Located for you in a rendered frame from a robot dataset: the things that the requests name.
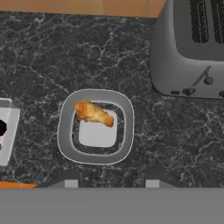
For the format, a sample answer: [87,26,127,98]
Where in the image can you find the golden chicken drumstick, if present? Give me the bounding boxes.
[73,100,115,129]

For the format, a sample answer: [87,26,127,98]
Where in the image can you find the dark purple eggplant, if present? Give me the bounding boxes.
[0,119,8,137]

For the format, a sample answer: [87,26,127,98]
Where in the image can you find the grey toaster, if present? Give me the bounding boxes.
[149,0,224,101]

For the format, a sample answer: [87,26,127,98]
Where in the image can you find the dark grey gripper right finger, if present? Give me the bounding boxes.
[142,168,187,189]

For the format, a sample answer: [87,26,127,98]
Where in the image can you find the clear square meat container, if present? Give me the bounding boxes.
[57,87,136,166]

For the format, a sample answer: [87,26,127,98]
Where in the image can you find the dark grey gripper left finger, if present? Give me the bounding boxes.
[38,170,83,189]

